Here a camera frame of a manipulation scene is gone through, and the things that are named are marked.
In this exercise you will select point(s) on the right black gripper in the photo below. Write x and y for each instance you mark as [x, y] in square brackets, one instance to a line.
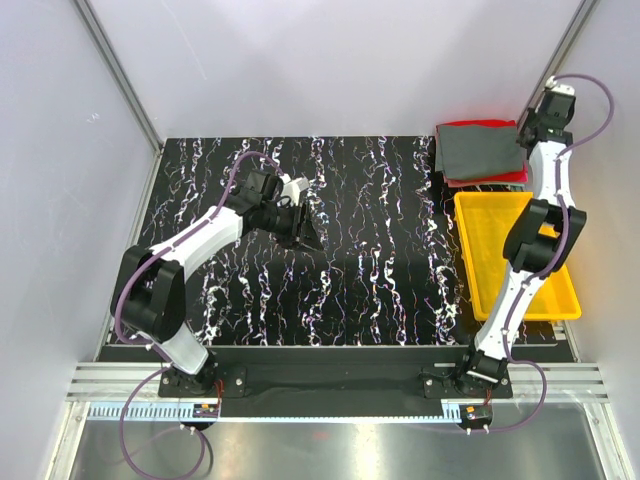
[529, 117]

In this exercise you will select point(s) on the folded red t-shirt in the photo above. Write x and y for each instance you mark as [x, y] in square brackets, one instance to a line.
[480, 175]

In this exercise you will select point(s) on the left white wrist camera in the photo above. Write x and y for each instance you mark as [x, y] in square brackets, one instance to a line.
[293, 188]

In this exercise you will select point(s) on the aluminium frame post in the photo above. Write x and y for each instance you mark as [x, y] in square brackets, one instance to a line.
[106, 50]
[554, 65]

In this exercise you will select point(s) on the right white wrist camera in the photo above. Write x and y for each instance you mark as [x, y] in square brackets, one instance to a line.
[553, 85]

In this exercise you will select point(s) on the white slotted cable duct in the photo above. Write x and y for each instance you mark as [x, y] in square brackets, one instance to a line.
[279, 412]

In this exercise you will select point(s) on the aluminium rail profile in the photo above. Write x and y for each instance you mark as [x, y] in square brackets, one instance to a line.
[577, 382]

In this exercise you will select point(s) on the grey t-shirt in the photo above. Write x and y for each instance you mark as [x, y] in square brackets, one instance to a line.
[475, 150]

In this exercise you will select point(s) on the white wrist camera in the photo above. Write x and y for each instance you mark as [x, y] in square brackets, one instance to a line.
[293, 188]
[553, 85]

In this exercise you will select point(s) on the yellow plastic bin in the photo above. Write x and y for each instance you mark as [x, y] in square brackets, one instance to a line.
[484, 219]

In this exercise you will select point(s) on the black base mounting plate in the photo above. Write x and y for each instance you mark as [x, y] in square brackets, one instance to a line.
[434, 383]

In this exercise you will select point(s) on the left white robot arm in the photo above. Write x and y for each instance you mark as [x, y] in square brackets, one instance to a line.
[150, 291]

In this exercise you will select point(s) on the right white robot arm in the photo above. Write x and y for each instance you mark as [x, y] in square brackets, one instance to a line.
[536, 246]

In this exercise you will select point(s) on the right aluminium frame post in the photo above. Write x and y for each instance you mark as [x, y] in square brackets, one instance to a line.
[554, 65]

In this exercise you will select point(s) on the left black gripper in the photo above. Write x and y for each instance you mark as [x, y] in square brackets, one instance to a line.
[303, 233]

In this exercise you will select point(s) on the left aluminium frame post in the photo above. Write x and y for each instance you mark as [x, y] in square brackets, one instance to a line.
[106, 50]

